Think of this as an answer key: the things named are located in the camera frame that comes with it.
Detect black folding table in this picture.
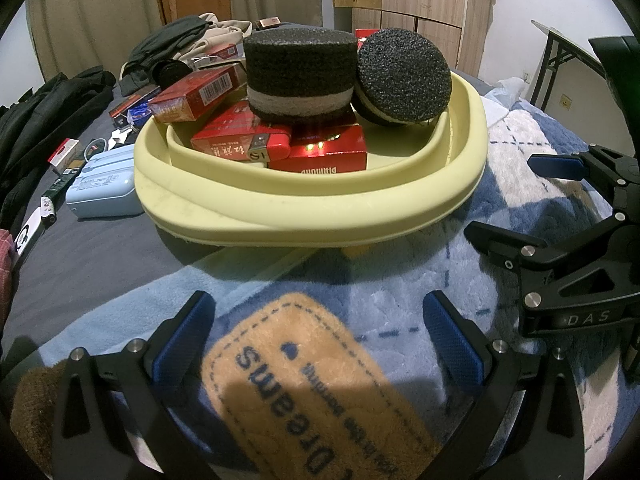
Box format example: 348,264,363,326
530,20,608,116

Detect grey bed sheet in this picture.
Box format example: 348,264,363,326
0,20,501,341

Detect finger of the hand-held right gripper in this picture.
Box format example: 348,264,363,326
527,145,635,196
464,212,633,311

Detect black foam disc white band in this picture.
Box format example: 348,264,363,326
243,29,358,122
354,29,453,127

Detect beige cloth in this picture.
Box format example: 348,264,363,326
180,20,261,61

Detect shiny red box gold band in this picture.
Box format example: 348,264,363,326
148,66,242,125

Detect yellow plastic tray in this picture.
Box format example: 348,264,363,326
134,67,488,248

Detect dark blue red packets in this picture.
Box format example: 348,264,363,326
110,85,161,128

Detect wooden wardrobe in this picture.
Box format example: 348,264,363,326
332,0,496,78

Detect red white small box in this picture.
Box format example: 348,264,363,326
48,139,81,166

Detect light blue ribbed case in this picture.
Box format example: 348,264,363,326
66,147,137,218

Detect beige curtain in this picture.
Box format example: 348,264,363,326
25,0,323,86

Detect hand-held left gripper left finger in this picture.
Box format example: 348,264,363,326
52,290,217,480

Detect black round object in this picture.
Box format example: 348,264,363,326
159,60,192,85

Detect light blue cloth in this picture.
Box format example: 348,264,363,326
480,87,523,126

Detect blue white plaid blanket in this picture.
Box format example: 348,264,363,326
0,85,640,480

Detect dark green cloth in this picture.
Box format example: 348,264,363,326
122,16,216,93

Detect red plaid cloth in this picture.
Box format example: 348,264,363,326
0,230,18,311

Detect red and silver box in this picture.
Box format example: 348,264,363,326
190,101,293,163

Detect black jacket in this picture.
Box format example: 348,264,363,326
0,67,117,216

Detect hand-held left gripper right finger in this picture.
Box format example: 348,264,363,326
422,290,587,480

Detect large red box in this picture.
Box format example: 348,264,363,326
267,122,369,173

